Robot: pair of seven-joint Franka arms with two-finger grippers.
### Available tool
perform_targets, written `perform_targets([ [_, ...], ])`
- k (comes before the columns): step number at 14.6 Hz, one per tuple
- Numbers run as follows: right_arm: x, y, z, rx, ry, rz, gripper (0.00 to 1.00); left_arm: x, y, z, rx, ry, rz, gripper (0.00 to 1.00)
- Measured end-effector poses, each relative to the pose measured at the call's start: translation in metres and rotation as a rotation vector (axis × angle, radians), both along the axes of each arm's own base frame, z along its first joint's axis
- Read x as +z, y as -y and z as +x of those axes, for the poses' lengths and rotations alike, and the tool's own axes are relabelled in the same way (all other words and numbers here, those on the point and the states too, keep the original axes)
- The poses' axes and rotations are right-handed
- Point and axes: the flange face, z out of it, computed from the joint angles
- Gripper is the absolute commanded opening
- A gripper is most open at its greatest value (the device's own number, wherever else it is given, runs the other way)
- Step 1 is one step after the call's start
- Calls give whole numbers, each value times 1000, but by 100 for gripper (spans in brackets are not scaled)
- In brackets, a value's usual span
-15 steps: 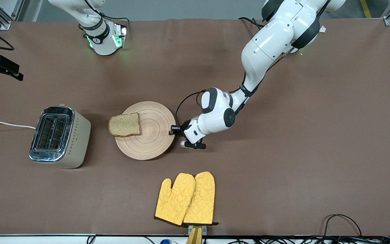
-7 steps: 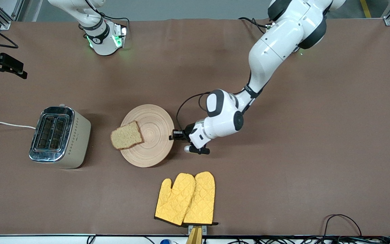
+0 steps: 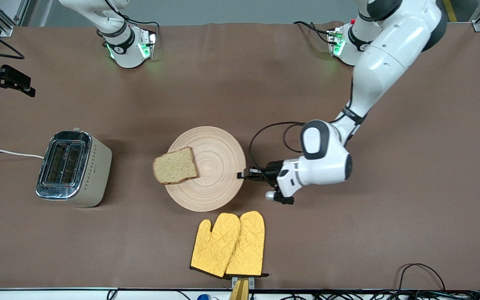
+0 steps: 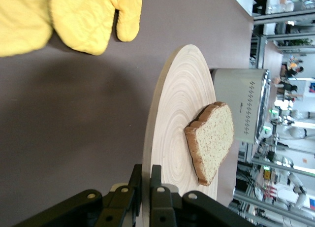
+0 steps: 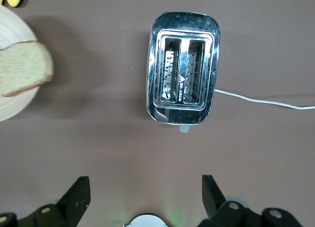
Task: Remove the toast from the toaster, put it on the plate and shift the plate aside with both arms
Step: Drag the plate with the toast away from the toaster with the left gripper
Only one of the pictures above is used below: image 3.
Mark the yellow wooden stick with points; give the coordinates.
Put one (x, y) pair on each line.
(240, 291)

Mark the grey metal bracket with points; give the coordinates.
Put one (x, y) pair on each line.
(251, 282)

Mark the blue round cap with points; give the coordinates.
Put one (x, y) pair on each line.
(203, 297)

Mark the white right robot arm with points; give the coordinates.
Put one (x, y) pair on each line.
(123, 50)

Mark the round wooden plate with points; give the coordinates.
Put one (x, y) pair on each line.
(215, 179)

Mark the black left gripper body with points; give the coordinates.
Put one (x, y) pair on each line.
(271, 171)

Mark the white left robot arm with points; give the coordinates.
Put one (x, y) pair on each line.
(327, 164)

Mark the yellow quilted oven mitt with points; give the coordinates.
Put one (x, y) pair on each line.
(215, 246)
(248, 246)

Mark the beige chrome toaster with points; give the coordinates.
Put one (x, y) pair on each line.
(94, 175)

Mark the brown toast slice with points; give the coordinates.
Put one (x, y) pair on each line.
(175, 166)

